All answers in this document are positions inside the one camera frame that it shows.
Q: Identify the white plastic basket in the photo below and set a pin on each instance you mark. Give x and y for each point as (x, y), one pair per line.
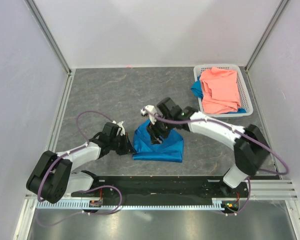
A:
(245, 99)

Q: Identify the aluminium front rail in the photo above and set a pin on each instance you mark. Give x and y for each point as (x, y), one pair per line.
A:
(263, 187)

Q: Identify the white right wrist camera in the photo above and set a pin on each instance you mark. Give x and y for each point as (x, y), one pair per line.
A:
(149, 111)

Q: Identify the salmon pink cloth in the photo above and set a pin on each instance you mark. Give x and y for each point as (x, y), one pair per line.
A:
(220, 91)

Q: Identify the left aluminium frame post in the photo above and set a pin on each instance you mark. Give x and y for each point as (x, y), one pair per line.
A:
(48, 34)

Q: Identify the right aluminium frame post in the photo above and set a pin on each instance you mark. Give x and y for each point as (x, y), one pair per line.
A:
(267, 33)

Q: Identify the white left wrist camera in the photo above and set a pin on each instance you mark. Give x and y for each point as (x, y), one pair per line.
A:
(121, 129)

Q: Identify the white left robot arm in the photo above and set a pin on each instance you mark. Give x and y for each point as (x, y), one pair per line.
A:
(52, 177)

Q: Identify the white slotted cable duct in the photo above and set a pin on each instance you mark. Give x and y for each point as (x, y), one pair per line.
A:
(85, 204)

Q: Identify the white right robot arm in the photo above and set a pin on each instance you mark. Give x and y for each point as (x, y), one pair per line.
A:
(249, 145)

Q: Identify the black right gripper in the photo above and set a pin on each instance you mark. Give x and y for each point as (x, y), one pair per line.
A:
(154, 133)

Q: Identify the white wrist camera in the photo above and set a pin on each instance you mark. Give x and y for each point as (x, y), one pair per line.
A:
(121, 129)
(149, 111)

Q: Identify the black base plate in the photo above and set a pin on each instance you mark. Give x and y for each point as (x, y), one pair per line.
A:
(163, 190)

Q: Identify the blue cloth in basket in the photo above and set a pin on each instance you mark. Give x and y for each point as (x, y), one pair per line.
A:
(197, 90)

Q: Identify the blue satin napkin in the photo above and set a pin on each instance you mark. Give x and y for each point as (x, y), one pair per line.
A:
(171, 150)

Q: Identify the aluminium frame post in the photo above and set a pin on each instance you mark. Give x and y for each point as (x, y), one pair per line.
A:
(48, 34)
(267, 33)

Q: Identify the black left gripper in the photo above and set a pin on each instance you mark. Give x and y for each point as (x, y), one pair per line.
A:
(127, 148)

